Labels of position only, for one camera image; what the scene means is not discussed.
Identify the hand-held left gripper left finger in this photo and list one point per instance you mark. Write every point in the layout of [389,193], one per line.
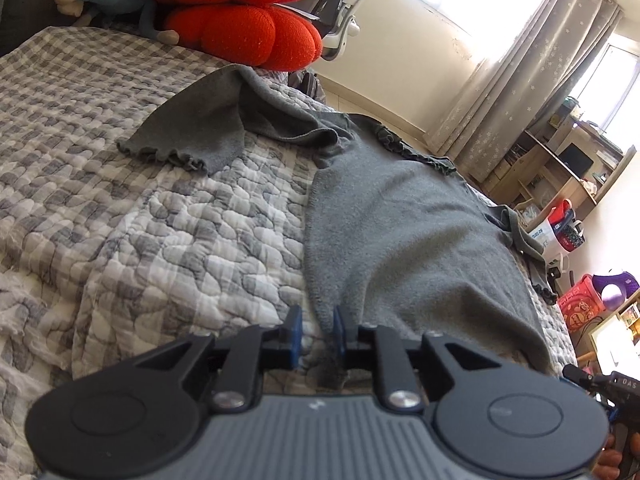
[294,332]

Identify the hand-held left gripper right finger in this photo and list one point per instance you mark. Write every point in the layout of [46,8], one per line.
[339,332]

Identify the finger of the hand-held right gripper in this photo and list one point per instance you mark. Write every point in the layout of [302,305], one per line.
[580,377]

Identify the grey knit sweater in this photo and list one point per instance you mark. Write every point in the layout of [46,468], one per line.
[400,240]

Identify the white carton with clothes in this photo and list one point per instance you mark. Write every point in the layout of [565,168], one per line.
[547,235]

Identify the person's right hand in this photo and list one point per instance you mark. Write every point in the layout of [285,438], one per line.
[607,465]

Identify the light wooden shelf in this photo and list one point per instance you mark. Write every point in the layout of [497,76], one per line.
[617,335]

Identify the red storage basket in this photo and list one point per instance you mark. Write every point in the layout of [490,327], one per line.
[580,302]

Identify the purple ball toy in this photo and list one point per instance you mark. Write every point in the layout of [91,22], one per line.
[615,292]

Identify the grey checked quilt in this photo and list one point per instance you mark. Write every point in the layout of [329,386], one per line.
[150,210]

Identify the wooden computer desk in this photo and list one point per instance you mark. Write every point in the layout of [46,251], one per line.
[550,160]

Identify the black laptop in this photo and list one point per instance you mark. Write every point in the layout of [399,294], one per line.
[575,157]

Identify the grey patterned garment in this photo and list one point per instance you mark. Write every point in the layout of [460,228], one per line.
[306,85]

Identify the grey star curtain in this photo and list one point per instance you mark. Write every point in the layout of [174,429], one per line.
[530,70]

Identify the red pumpkin plush cushion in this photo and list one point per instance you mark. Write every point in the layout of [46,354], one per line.
[240,20]

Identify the white mesh office chair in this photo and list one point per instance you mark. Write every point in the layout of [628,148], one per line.
[350,5]

